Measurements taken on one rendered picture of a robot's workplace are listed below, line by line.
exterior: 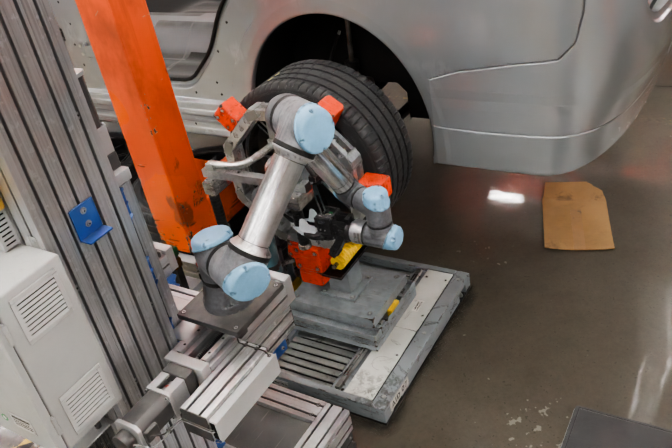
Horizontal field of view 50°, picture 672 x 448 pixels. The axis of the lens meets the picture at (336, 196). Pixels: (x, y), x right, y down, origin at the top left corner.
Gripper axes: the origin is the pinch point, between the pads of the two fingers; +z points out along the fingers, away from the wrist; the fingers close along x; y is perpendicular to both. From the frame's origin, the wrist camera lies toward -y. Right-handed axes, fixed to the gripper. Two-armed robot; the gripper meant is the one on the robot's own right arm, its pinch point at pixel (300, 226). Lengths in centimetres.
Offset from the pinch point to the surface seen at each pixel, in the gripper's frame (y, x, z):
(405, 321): -75, -44, -7
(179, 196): -6, -11, 63
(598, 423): -49, 3, -93
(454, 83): 25, -60, -31
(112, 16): 65, -8, 64
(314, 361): -77, -12, 19
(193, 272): -49, -17, 77
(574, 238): -81, -127, -53
